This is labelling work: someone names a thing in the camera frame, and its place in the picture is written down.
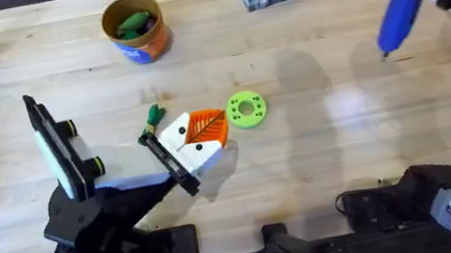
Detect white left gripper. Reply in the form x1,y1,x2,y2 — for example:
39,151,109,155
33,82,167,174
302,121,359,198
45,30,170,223
67,105,240,217

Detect green vegetable toy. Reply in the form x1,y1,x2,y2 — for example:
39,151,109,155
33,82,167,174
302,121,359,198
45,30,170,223
131,102,171,144

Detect green disc with holes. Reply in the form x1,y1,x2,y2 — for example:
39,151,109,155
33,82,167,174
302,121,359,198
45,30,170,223
222,86,271,133

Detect brown tub with toys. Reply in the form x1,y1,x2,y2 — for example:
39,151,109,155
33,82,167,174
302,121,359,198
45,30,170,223
96,0,175,71

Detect black upright wrist plate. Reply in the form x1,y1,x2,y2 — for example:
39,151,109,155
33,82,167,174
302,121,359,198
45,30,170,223
21,82,111,210

